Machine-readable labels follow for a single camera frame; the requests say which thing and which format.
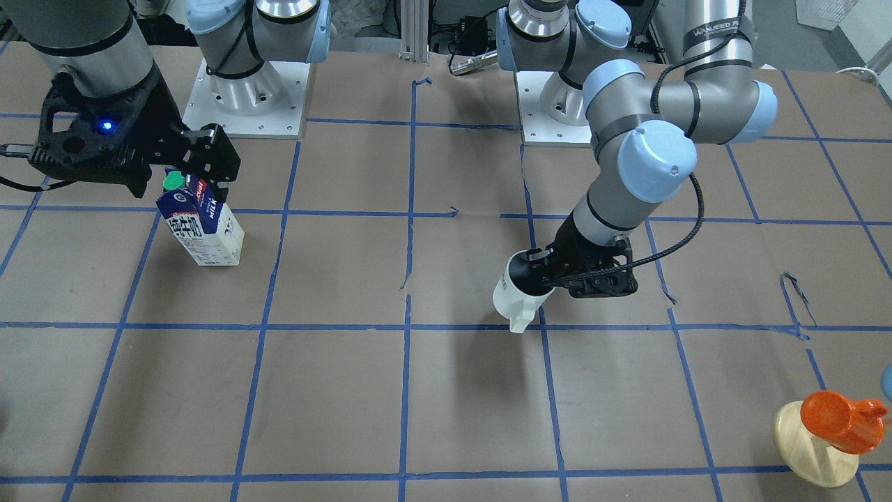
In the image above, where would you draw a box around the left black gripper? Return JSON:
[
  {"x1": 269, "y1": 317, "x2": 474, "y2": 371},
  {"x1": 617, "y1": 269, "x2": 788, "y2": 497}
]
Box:
[{"x1": 520, "y1": 215, "x2": 638, "y2": 298}]

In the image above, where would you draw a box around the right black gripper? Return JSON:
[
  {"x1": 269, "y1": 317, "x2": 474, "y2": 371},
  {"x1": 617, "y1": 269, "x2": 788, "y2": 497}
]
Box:
[{"x1": 28, "y1": 70, "x2": 241, "y2": 202}]

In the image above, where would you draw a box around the white ribbed mug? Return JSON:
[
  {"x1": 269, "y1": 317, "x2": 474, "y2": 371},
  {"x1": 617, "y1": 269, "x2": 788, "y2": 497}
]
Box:
[{"x1": 493, "y1": 249, "x2": 555, "y2": 334}]

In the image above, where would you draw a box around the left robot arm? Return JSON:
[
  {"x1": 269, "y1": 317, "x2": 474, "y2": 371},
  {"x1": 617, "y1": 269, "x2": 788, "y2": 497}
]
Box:
[{"x1": 493, "y1": 1, "x2": 778, "y2": 306}]

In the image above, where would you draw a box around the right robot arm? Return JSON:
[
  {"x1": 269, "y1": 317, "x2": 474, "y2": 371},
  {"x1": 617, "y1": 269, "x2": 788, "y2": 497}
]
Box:
[{"x1": 2, "y1": 1, "x2": 331, "y2": 202}]

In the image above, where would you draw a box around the blue white milk carton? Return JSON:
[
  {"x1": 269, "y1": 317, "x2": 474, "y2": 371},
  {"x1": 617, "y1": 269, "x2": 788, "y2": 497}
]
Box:
[{"x1": 156, "y1": 169, "x2": 245, "y2": 266}]

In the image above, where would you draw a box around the wooden mug tree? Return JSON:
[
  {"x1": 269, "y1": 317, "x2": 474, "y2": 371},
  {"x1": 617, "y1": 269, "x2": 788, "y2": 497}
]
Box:
[{"x1": 772, "y1": 400, "x2": 890, "y2": 488}]

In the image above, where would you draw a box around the orange mug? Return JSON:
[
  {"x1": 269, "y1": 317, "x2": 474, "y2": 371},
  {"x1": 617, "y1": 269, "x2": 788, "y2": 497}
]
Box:
[{"x1": 800, "y1": 390, "x2": 889, "y2": 455}]

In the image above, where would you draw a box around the blue mug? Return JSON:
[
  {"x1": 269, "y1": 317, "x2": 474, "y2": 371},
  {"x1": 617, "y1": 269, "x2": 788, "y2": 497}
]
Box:
[{"x1": 880, "y1": 365, "x2": 892, "y2": 401}]

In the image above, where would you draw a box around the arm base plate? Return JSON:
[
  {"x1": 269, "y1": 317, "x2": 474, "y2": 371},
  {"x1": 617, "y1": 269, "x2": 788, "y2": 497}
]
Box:
[
  {"x1": 515, "y1": 71, "x2": 592, "y2": 147},
  {"x1": 183, "y1": 61, "x2": 315, "y2": 139}
]

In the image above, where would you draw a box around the aluminium frame post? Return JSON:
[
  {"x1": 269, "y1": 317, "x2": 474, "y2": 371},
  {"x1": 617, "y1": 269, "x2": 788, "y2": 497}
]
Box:
[{"x1": 399, "y1": 0, "x2": 430, "y2": 66}]

